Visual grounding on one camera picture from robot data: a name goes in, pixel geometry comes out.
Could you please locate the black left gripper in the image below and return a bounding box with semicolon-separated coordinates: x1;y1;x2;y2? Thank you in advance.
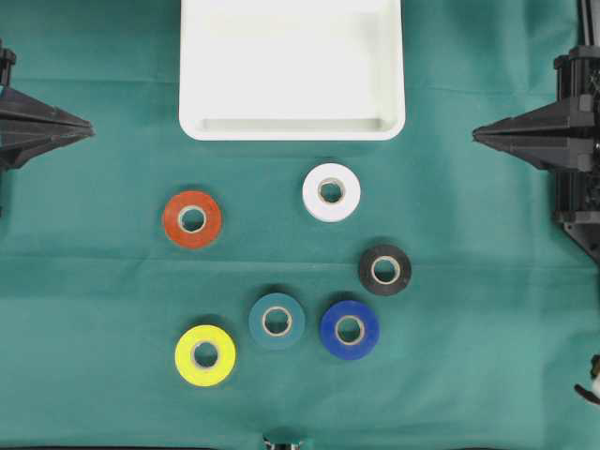
1;46;95;173

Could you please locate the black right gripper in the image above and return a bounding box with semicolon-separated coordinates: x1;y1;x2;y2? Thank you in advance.
472;46;599;225

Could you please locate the orange tape roll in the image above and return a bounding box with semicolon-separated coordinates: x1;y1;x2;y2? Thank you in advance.
162;190;222;249

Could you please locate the teal tape roll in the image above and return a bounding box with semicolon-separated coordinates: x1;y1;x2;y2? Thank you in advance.
248;292;306;350

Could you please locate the black tape roll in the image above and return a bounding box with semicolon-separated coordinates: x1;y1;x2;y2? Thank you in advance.
359;245;412;296

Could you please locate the white tape roll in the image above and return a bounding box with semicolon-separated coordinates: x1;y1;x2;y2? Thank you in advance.
302;163;361;222

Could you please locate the white plastic tray case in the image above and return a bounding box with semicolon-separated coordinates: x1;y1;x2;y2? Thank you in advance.
178;1;406;141

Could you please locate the blue tape roll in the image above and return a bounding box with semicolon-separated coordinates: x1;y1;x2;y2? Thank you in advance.
320;300;380;361

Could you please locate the yellow tape roll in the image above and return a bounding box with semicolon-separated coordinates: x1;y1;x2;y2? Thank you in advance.
174;324;236;387

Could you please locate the black and white clip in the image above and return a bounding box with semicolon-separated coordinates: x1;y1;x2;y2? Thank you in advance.
574;354;600;406

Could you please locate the black camera mount bottom edge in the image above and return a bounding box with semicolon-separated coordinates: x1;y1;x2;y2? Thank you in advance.
262;434;313;450

